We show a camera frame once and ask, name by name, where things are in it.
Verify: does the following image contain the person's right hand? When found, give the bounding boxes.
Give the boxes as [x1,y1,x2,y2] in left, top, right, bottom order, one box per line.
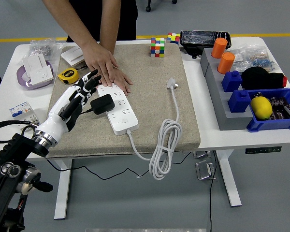
[83,43,119,87]

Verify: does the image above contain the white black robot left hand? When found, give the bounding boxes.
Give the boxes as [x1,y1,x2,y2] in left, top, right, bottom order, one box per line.
[35,69,102,146]

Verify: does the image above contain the person's left hand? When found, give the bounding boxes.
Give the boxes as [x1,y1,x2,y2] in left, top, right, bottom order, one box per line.
[94,67,133,95]

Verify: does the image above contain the white power strip with cord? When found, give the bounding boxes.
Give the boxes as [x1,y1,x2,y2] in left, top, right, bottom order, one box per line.
[97,77,184,181]

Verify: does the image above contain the white blue circuit breaker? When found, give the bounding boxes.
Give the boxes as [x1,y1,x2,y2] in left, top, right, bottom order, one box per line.
[9,101,41,128]

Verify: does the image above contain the yellow tape measure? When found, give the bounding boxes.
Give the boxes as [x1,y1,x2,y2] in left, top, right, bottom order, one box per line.
[57,67,80,85]

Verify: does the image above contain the grey-brown fabric mat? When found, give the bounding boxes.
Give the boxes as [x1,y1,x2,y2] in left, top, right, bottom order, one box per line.
[46,43,201,159]

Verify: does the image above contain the purple plate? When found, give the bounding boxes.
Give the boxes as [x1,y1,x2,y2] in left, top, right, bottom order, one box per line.
[16,60,55,91]

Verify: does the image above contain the large colourful puzzle cube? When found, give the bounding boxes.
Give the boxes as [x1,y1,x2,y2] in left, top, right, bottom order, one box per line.
[149,37,166,58]

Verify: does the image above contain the person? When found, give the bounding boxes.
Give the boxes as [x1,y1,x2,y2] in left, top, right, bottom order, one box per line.
[66,0,138,43]

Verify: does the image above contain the clear bag metal screws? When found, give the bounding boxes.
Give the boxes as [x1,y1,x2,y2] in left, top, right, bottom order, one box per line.
[29,38,65,61]

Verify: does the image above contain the small colourful puzzle cube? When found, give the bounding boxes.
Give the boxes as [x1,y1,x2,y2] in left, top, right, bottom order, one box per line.
[166,32,181,45]

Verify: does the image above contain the black chair base castor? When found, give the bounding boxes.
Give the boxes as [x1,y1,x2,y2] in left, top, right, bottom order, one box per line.
[145,0,178,13]

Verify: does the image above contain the small black device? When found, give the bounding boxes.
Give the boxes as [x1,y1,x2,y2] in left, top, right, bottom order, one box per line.
[184,45,204,59]

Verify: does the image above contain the white table leg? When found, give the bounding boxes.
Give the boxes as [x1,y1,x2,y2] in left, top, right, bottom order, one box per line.
[54,159,73,220]
[214,149,242,208]

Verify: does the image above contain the black plastic-wrapped box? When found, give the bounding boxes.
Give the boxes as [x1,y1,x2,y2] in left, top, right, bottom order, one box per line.
[180,29,232,50]

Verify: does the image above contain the grey stepped block base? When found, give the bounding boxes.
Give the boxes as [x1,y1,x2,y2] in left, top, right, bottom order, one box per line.
[200,47,254,131]

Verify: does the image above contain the orange plastic cylinder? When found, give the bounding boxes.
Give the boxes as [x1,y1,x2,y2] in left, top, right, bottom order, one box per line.
[217,52,236,74]
[211,37,228,59]

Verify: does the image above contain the small blue studded block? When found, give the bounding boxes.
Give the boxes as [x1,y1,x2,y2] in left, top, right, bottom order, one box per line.
[221,70,243,93]

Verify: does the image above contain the large blue studded block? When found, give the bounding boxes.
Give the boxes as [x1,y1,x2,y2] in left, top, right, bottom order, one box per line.
[227,89,253,114]

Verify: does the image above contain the clear bag white parts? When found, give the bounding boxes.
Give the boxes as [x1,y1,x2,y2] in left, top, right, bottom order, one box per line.
[232,47,253,72]

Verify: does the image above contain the black fabric bundle red end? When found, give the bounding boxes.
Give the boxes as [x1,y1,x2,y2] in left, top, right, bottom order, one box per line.
[241,66,288,90]

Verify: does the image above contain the clear bag blue parts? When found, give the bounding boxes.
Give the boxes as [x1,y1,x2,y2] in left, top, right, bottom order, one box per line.
[248,45,277,73]

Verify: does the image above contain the yellow lemon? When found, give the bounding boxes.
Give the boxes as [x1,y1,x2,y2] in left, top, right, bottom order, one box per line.
[250,96,273,120]

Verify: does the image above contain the blue plastic bin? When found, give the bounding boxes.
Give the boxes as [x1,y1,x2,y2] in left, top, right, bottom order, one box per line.
[246,87,290,133]

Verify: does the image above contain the black table control panel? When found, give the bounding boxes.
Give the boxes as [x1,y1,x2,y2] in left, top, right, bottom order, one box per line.
[245,146,282,155]

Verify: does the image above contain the dark capacitors pile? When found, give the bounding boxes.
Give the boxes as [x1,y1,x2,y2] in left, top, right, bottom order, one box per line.
[268,95,290,121]

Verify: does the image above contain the beige wall switch panel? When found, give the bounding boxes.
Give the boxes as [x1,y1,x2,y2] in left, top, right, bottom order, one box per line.
[69,58,87,68]

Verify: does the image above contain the white wall switch panel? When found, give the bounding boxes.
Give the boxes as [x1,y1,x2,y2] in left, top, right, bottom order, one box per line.
[60,46,84,64]

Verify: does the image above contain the white wall socket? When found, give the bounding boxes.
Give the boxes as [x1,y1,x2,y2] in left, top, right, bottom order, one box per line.
[29,66,53,86]

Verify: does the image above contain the white blank switch plate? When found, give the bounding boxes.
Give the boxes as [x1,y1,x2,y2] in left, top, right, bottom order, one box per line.
[22,53,48,74]

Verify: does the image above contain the thin black cable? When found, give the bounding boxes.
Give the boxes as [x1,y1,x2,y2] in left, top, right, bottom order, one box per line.
[158,151,193,170]

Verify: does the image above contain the small silver metal bracket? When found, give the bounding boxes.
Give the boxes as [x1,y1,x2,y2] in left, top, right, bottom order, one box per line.
[192,151,211,160]

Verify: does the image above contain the large silver metal bracket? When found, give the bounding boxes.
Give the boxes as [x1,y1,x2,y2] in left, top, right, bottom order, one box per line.
[195,159,217,181]

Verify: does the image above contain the black floor power cable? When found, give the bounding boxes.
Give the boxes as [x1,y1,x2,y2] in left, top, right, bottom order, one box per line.
[209,151,218,232]

